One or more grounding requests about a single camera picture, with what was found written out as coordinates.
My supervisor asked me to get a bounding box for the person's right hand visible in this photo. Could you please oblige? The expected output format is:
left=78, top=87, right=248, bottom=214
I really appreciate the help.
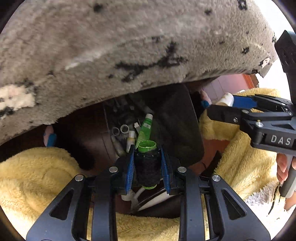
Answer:
left=276, top=153, right=296, bottom=212

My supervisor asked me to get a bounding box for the black knit-covered green roll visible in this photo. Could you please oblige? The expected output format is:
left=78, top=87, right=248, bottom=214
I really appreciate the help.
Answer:
left=134, top=141, right=161, bottom=189

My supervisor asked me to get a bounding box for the grey kitty pattern bedspread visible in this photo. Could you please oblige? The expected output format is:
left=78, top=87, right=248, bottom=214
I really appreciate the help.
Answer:
left=1, top=1, right=278, bottom=143

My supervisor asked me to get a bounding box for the white small bottle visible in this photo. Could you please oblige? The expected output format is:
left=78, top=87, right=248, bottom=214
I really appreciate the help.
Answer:
left=215, top=92, right=234, bottom=107

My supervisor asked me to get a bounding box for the black trash bin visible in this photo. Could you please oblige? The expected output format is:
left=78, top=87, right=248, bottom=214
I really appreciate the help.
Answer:
left=76, top=84, right=205, bottom=218

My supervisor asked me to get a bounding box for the yellow fluffy towel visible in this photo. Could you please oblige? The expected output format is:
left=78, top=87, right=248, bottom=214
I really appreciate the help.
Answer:
left=1, top=85, right=290, bottom=237

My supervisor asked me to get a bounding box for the green daisy cream tube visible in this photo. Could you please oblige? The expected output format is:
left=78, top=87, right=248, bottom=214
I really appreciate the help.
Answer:
left=135, top=113, right=153, bottom=148

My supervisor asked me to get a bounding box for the yellow small bottle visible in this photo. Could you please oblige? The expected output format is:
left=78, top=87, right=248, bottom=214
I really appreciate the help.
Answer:
left=126, top=131, right=135, bottom=153

